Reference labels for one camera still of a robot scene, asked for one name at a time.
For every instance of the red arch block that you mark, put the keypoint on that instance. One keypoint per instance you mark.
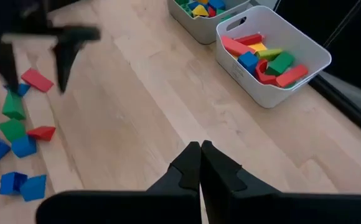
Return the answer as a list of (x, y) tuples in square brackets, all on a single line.
[(261, 77)]

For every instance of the red rectangular block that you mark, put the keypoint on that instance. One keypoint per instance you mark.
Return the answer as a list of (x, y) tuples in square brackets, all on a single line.
[(37, 80)]

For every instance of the light green long block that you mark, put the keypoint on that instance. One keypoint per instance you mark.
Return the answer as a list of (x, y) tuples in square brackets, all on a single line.
[(269, 54)]

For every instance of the green cube block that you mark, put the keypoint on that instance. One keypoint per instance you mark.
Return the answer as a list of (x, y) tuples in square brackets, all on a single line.
[(12, 130)]

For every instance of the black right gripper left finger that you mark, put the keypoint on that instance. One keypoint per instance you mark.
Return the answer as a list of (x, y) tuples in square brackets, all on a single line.
[(168, 199)]

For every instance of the blue cube block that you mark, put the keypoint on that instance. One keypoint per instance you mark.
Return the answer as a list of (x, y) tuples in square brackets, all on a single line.
[(23, 89), (248, 62)]

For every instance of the black divider panel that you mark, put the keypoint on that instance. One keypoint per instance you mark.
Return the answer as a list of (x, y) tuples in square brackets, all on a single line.
[(339, 31)]

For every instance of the grey plastic bin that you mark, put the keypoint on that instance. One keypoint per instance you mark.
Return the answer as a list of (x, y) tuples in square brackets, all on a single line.
[(205, 31)]

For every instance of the green wedge block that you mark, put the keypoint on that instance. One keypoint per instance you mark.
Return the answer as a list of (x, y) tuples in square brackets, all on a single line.
[(13, 107)]

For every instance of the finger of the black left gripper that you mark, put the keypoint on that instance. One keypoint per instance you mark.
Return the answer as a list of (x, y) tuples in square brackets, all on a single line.
[(67, 53), (6, 65)]

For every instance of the yellow cube block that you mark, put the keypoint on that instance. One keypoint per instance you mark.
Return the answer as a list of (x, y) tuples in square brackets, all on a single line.
[(203, 1)]

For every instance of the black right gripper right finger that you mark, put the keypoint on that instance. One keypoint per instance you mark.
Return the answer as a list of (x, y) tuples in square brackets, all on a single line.
[(230, 199)]

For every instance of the red long block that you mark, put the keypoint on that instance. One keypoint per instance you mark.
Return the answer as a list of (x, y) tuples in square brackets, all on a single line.
[(292, 76), (250, 39)]

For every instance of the white plastic bin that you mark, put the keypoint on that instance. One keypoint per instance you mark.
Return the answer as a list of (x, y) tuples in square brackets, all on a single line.
[(246, 84)]

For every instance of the yellow wedge block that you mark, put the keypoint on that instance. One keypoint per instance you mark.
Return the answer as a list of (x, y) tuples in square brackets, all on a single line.
[(200, 11)]

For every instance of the orange-red long block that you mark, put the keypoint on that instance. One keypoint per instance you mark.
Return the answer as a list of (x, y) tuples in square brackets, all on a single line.
[(235, 46)]

